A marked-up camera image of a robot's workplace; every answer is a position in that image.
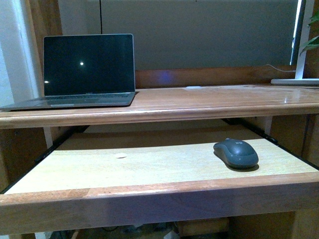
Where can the dark grey wireless mouse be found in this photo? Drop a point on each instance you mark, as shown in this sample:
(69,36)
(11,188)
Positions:
(236,153)

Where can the white round desk grommet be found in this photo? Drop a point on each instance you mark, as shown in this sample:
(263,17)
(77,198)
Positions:
(193,87)

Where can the wooden keyboard tray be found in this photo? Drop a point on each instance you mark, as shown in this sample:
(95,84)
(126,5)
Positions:
(112,179)

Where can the grey open laptop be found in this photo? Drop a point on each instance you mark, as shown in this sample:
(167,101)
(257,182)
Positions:
(83,71)

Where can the wooden computer desk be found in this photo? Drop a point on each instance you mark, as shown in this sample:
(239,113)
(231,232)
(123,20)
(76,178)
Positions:
(290,114)

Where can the white desk lamp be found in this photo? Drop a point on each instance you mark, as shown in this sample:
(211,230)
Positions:
(305,19)

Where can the black left drawer rail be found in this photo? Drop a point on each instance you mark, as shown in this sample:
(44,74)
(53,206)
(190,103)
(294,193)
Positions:
(56,144)

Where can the black drawer rail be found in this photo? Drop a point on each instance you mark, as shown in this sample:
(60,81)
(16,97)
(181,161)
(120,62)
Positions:
(56,144)
(262,134)

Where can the black right drawer rail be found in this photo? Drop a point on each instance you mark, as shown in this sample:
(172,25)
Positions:
(262,134)

